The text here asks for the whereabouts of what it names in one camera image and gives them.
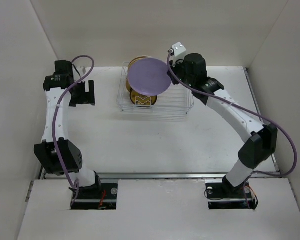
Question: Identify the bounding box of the purple plastic plate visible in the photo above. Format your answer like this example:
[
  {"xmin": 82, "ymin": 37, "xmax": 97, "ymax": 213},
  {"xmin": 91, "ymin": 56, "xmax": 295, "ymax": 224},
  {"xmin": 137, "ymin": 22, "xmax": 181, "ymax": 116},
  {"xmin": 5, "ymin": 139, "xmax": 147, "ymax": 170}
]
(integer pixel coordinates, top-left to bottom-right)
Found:
[{"xmin": 127, "ymin": 57, "xmax": 172, "ymax": 96}]

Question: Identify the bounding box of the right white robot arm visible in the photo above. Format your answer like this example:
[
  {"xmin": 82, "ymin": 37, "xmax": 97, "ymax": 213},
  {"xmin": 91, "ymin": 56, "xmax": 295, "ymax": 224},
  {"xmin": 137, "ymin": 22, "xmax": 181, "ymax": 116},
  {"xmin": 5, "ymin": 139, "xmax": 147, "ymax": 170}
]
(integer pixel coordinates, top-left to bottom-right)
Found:
[{"xmin": 167, "ymin": 50, "xmax": 279, "ymax": 197}]

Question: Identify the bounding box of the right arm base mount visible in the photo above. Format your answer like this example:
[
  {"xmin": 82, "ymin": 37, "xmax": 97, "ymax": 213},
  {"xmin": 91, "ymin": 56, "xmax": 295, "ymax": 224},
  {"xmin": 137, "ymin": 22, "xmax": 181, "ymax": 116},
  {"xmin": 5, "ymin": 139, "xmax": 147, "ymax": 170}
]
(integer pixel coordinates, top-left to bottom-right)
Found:
[{"xmin": 204, "ymin": 180, "xmax": 259, "ymax": 210}]

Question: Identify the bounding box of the amber patterned small plate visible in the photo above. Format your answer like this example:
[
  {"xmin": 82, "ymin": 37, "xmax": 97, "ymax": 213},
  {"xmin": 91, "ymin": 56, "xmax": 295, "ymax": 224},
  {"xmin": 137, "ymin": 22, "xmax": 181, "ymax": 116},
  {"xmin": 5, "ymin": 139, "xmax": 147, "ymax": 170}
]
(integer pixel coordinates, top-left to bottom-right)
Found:
[{"xmin": 129, "ymin": 89, "xmax": 158, "ymax": 107}]

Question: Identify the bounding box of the white wire dish rack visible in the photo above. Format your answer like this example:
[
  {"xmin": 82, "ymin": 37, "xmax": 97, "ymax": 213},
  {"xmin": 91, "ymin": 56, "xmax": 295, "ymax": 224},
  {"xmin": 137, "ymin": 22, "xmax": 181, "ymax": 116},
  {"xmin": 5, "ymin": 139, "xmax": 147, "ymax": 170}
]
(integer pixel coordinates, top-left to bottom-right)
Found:
[{"xmin": 117, "ymin": 61, "xmax": 194, "ymax": 118}]

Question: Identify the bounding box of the yellow plastic plate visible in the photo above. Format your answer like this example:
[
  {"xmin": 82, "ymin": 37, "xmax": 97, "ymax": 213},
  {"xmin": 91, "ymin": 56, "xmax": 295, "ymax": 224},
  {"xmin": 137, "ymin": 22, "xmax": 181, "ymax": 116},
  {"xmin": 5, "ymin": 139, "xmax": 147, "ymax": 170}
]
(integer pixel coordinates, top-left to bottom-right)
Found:
[
  {"xmin": 125, "ymin": 74, "xmax": 132, "ymax": 93},
  {"xmin": 127, "ymin": 55, "xmax": 151, "ymax": 71}
]

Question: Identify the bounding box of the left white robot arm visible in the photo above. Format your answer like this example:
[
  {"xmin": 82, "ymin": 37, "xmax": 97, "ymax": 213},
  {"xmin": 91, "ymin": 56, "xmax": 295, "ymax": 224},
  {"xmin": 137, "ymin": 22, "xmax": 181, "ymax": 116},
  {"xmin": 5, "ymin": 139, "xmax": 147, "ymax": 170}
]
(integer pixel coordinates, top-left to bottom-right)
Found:
[{"xmin": 34, "ymin": 60, "xmax": 102, "ymax": 199}]

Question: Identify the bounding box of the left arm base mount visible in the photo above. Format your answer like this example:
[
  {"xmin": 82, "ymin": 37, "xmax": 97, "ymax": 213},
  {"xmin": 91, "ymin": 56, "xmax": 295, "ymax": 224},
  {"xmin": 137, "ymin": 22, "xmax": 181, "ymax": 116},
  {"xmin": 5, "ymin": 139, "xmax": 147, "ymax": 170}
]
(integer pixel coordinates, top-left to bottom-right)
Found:
[{"xmin": 70, "ymin": 182, "xmax": 119, "ymax": 211}]

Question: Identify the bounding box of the aluminium table frame rail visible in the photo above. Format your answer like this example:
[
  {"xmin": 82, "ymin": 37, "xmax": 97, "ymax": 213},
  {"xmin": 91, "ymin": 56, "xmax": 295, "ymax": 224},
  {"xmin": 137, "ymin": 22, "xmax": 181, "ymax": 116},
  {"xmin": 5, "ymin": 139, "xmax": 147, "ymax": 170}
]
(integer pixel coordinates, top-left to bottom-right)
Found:
[{"xmin": 39, "ymin": 67, "xmax": 282, "ymax": 180}]

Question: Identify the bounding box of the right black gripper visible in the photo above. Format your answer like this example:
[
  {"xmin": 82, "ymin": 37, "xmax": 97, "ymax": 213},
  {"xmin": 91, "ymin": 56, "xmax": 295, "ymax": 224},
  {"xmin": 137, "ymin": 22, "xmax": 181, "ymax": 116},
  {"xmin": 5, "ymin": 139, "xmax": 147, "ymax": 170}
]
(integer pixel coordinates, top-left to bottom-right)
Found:
[{"xmin": 167, "ymin": 56, "xmax": 196, "ymax": 88}]

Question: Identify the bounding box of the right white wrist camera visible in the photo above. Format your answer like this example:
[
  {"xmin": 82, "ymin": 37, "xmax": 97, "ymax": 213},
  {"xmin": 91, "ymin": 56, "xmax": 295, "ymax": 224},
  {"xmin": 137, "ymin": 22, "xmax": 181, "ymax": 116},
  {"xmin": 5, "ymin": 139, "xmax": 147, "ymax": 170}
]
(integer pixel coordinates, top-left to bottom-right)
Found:
[{"xmin": 169, "ymin": 42, "xmax": 187, "ymax": 67}]

